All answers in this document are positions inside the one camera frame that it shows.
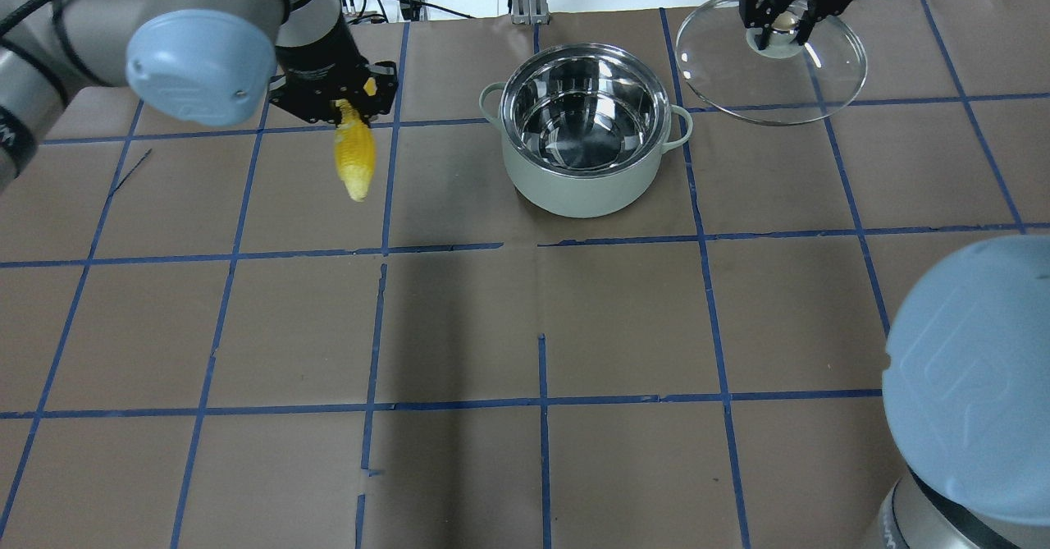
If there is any pale green cooking pot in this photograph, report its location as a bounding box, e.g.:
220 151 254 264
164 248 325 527
477 42 694 217

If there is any glass pot lid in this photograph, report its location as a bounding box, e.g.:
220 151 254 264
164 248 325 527
674 0 869 126

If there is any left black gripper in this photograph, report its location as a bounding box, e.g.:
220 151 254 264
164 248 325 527
267 10 399 127

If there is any yellow corn cob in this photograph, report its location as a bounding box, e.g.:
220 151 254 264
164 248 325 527
333 98 377 204

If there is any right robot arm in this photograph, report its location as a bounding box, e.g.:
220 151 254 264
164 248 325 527
825 0 1048 548

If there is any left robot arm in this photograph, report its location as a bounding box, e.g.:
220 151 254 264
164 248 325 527
1 0 399 187

